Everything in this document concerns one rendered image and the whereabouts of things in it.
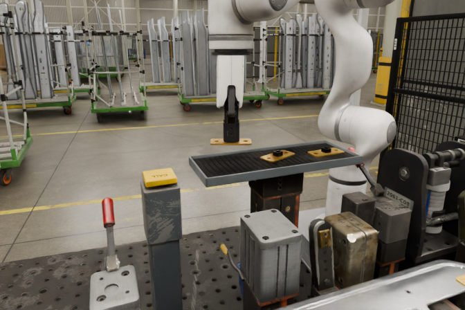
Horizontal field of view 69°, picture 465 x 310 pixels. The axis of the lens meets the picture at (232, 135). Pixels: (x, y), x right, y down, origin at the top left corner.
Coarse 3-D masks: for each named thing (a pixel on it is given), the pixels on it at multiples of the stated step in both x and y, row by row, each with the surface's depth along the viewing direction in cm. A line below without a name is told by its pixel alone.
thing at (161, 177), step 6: (168, 168) 70; (144, 174) 66; (150, 174) 66; (156, 174) 66; (162, 174) 66; (168, 174) 66; (174, 174) 66; (144, 180) 65; (150, 180) 64; (156, 180) 64; (162, 180) 64; (168, 180) 64; (174, 180) 65; (150, 186) 63
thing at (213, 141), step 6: (216, 138) 71; (222, 138) 71; (240, 138) 71; (246, 138) 71; (210, 144) 67; (216, 144) 67; (222, 144) 67; (228, 144) 67; (234, 144) 67; (240, 144) 67; (246, 144) 67
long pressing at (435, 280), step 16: (400, 272) 62; (416, 272) 62; (432, 272) 62; (448, 272) 62; (464, 272) 62; (352, 288) 58; (368, 288) 58; (384, 288) 58; (400, 288) 58; (416, 288) 58; (432, 288) 58; (448, 288) 58; (464, 288) 58; (304, 304) 54; (320, 304) 55; (336, 304) 55; (352, 304) 55; (368, 304) 55; (384, 304) 55; (400, 304) 55; (416, 304) 55
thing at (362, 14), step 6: (360, 12) 684; (366, 12) 680; (360, 18) 685; (366, 18) 684; (360, 24) 687; (366, 24) 687; (366, 30) 691; (360, 90) 723; (354, 96) 723; (360, 96) 727; (354, 102) 727
